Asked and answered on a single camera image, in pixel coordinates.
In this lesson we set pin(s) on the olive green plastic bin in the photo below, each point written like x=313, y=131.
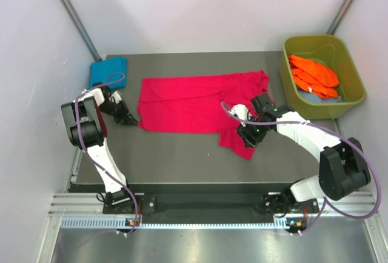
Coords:
x=333, y=53

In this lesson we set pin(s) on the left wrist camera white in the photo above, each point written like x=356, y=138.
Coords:
x=115, y=97

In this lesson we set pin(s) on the orange t shirt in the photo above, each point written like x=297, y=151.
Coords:
x=313, y=77

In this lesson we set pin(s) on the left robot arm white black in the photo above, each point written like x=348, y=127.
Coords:
x=87, y=130

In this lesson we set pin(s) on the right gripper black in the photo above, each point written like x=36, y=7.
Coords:
x=249, y=141

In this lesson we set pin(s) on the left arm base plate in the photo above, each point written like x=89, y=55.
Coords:
x=146, y=205

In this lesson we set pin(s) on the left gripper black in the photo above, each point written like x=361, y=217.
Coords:
x=129, y=119

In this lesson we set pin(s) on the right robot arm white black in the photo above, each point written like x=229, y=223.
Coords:
x=342, y=169

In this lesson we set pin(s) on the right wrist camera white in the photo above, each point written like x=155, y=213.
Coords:
x=241, y=112

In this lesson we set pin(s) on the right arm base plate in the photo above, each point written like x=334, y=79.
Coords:
x=281, y=204

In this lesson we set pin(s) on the grey blue t shirt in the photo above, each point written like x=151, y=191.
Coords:
x=313, y=98

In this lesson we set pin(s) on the aluminium frame rail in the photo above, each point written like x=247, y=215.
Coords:
x=86, y=204

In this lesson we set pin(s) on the red t shirt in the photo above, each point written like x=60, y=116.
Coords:
x=193, y=105

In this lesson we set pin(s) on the slotted cable duct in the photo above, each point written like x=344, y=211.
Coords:
x=123, y=223

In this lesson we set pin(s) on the folded blue t shirt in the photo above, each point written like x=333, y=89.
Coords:
x=113, y=71

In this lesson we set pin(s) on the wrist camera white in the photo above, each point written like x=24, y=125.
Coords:
x=241, y=112
x=115, y=97

